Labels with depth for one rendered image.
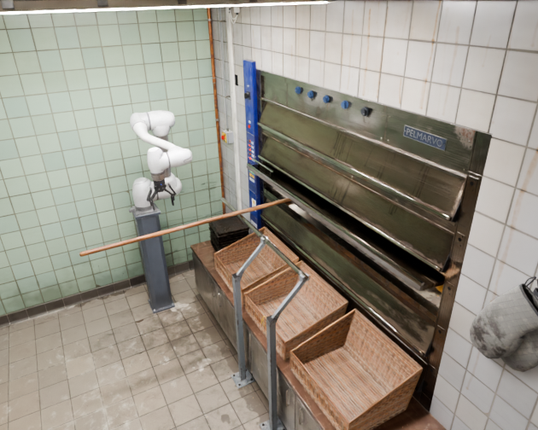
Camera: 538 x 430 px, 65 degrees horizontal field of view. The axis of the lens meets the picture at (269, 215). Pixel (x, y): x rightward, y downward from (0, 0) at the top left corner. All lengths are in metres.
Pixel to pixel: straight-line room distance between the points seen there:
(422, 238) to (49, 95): 2.91
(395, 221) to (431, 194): 0.31
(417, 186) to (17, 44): 2.92
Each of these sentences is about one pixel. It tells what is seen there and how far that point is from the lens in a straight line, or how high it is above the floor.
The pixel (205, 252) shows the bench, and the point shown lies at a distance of 3.80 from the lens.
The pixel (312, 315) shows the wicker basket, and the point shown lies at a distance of 3.07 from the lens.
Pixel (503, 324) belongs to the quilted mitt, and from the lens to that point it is 1.91.
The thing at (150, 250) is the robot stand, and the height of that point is 0.66.
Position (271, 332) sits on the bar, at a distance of 2.52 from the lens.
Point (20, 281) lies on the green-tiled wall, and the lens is 4.37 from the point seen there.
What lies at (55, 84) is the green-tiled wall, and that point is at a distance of 3.79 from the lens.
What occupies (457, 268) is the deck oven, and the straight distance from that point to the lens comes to 2.07.
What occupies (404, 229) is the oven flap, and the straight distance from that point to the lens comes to 2.22.
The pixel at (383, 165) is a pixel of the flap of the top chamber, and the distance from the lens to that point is 2.24.
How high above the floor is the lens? 2.58
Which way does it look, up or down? 27 degrees down
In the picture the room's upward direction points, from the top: 1 degrees counter-clockwise
